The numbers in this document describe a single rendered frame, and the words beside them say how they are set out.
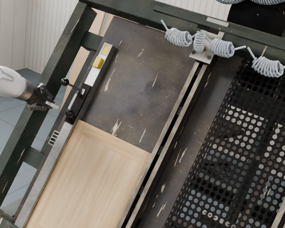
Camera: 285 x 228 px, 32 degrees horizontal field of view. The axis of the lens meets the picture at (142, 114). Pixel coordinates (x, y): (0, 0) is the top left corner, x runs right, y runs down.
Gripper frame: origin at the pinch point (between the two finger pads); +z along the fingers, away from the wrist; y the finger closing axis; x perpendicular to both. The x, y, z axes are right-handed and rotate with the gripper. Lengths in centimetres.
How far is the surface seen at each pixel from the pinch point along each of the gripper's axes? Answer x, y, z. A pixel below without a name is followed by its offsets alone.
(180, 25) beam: 38, -55, 6
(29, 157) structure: -13.0, 27.6, 19.0
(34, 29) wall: -311, -84, 295
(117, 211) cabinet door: 46, 29, 14
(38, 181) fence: 3.7, 34.4, 11.6
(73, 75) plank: -194, -45, 260
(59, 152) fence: 6.8, 18.0, 11.6
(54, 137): -1.7, 13.1, 14.6
